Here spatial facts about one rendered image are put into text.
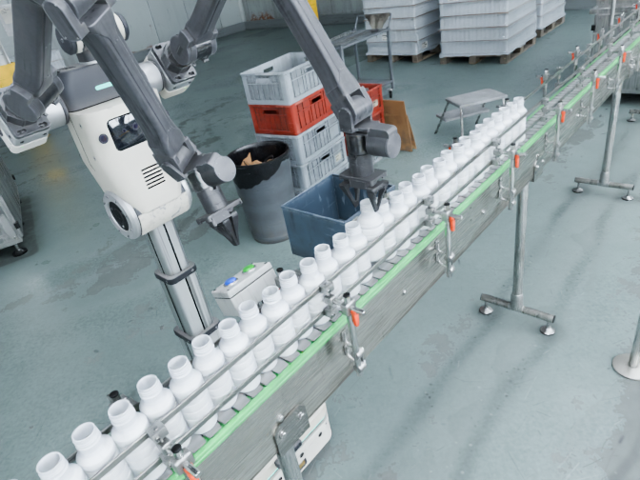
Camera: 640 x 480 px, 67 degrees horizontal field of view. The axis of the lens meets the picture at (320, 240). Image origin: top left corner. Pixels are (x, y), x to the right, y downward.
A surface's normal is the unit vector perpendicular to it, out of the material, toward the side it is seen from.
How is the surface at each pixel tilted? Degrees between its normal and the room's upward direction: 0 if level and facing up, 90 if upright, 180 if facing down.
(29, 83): 108
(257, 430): 90
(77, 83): 90
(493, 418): 0
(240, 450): 90
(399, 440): 0
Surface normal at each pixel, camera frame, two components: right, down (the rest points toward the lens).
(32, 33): -0.29, 0.84
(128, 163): 0.75, 0.23
